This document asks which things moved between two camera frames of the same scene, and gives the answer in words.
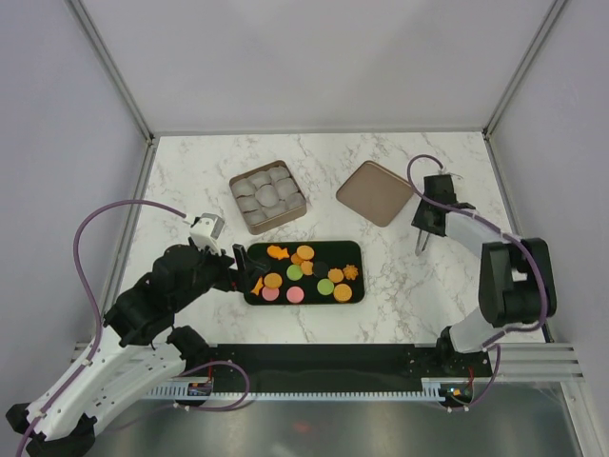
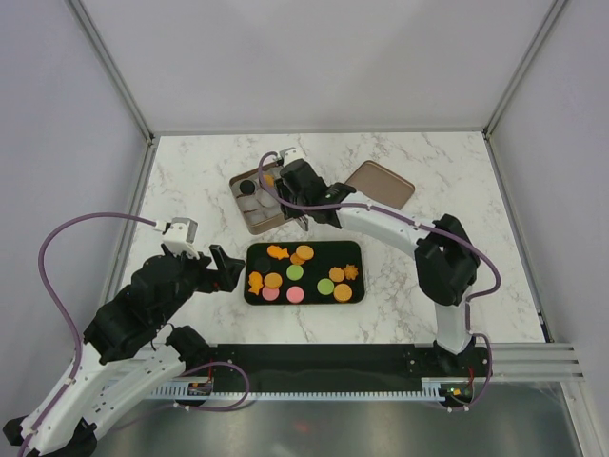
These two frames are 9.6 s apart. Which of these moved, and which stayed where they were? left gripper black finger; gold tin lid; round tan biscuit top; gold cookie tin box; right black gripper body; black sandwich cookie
Moved: black sandwich cookie; left gripper black finger; right black gripper body
Stayed: gold cookie tin box; gold tin lid; round tan biscuit top
